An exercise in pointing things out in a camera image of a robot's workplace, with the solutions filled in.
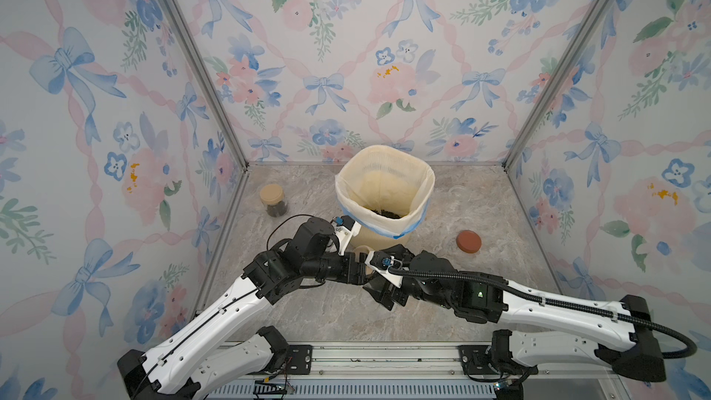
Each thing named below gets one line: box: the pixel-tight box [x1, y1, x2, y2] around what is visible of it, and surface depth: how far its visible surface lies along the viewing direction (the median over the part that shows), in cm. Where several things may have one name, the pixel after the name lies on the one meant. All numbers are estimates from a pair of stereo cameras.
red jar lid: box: [456, 229, 483, 254], surface depth 98 cm
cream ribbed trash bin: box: [340, 201, 430, 250], surface depth 73 cm
